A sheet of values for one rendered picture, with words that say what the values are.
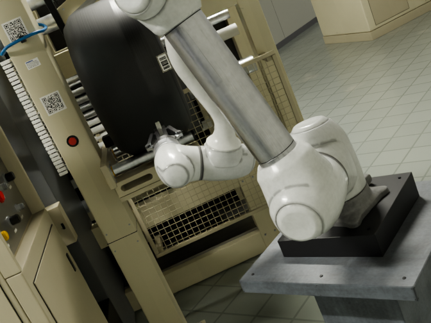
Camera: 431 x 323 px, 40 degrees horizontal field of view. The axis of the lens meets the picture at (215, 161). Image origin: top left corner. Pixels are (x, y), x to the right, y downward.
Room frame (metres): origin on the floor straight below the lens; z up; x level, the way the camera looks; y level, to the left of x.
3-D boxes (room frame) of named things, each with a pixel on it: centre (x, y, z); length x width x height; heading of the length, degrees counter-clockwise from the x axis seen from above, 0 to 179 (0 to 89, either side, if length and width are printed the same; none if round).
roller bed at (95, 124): (2.70, 0.45, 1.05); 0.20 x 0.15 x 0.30; 92
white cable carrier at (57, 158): (2.26, 0.55, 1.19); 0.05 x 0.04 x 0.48; 2
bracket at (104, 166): (2.32, 0.39, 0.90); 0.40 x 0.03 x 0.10; 2
